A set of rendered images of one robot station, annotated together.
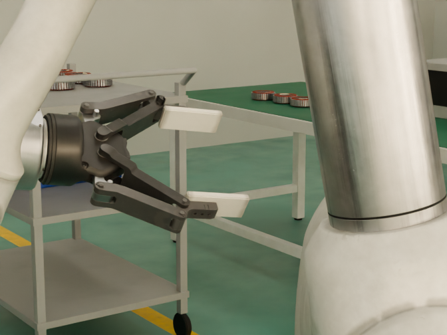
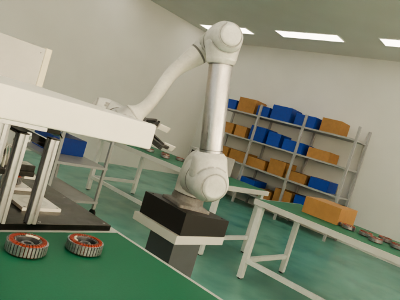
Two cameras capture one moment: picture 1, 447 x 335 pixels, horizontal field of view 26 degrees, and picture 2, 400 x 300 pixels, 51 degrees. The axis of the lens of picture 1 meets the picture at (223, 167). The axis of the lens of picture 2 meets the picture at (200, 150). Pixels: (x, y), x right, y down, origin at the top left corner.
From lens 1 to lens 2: 1.00 m
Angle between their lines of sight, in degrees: 17
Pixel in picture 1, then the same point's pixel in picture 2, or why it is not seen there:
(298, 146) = (140, 167)
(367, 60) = (216, 121)
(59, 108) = not seen: hidden behind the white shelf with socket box
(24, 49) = (151, 100)
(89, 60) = not seen: hidden behind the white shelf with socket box
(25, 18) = (152, 94)
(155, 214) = (157, 144)
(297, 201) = (134, 187)
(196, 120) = (165, 128)
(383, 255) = (210, 157)
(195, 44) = not seen: hidden behind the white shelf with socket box
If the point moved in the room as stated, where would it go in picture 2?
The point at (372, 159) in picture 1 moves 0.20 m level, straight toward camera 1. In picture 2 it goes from (212, 139) to (218, 142)
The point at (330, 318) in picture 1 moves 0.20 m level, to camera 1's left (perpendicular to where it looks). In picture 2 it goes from (197, 167) to (150, 154)
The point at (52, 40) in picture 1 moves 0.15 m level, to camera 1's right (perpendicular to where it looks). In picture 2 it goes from (156, 100) to (190, 111)
